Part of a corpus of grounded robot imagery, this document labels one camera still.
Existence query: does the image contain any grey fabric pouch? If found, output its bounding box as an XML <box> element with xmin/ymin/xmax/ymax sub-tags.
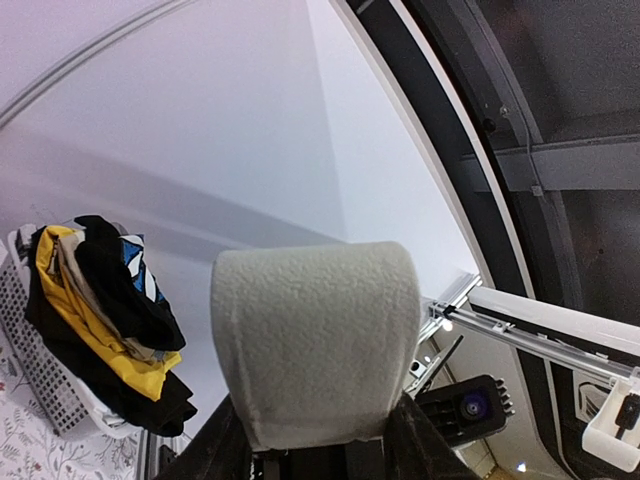
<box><xmin>56</xmin><ymin>230</ymin><xmax>165</xmax><ymax>364</ymax></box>

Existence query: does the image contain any floral table mat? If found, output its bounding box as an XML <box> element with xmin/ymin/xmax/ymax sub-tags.
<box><xmin>1</xmin><ymin>338</ymin><xmax>138</xmax><ymax>479</ymax></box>

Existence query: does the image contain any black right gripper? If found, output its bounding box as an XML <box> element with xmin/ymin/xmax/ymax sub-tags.
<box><xmin>415</xmin><ymin>335</ymin><xmax>516</xmax><ymax>449</ymax></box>

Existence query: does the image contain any white plastic basket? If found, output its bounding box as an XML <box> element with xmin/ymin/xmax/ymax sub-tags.
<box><xmin>1</xmin><ymin>224</ymin><xmax>140</xmax><ymax>440</ymax></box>

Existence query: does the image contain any yellow cloth item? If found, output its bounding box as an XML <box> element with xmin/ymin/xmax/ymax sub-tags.
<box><xmin>35</xmin><ymin>226</ymin><xmax>181</xmax><ymax>402</ymax></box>

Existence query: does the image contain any black blue graphic shirt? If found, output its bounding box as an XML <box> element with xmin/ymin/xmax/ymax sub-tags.
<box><xmin>74</xmin><ymin>215</ymin><xmax>186</xmax><ymax>352</ymax></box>

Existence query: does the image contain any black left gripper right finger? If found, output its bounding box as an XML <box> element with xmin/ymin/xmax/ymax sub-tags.
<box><xmin>385</xmin><ymin>393</ymin><xmax>479</xmax><ymax>480</ymax></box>

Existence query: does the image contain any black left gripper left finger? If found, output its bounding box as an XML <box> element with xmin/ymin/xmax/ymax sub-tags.
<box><xmin>156</xmin><ymin>395</ymin><xmax>252</xmax><ymax>480</ymax></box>

